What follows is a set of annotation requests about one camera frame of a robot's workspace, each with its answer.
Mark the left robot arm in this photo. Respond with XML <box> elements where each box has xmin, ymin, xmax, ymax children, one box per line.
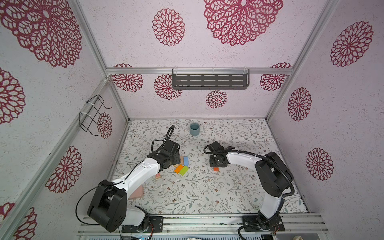
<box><xmin>87</xmin><ymin>140</ymin><xmax>181</xmax><ymax>233</ymax></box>

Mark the orange rectangular block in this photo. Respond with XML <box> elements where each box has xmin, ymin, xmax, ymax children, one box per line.
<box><xmin>174</xmin><ymin>165</ymin><xmax>184</xmax><ymax>174</ymax></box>

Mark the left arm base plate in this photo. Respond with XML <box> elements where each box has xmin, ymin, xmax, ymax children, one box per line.
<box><xmin>122</xmin><ymin>216</ymin><xmax>164</xmax><ymax>234</ymax></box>

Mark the pink flat block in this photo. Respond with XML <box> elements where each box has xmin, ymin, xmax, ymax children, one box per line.
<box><xmin>129</xmin><ymin>185</ymin><xmax>144</xmax><ymax>200</ymax></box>

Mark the grey wall shelf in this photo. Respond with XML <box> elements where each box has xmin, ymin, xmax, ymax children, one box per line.
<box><xmin>171</xmin><ymin>69</ymin><xmax>250</xmax><ymax>90</ymax></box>

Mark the green rectangular block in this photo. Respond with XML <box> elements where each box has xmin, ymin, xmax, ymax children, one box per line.
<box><xmin>179</xmin><ymin>166</ymin><xmax>189</xmax><ymax>176</ymax></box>

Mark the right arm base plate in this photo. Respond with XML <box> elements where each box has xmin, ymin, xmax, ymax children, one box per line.
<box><xmin>242</xmin><ymin>215</ymin><xmax>285</xmax><ymax>232</ymax></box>

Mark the black wire rack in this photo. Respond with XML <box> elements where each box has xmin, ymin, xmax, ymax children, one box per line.
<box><xmin>78</xmin><ymin>94</ymin><xmax>111</xmax><ymax>137</ymax></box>

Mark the teal cup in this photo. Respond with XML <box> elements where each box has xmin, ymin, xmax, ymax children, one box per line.
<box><xmin>190</xmin><ymin>123</ymin><xmax>200</xmax><ymax>137</ymax></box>

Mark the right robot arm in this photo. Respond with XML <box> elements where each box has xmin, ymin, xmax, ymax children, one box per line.
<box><xmin>204</xmin><ymin>141</ymin><xmax>295</xmax><ymax>224</ymax></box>

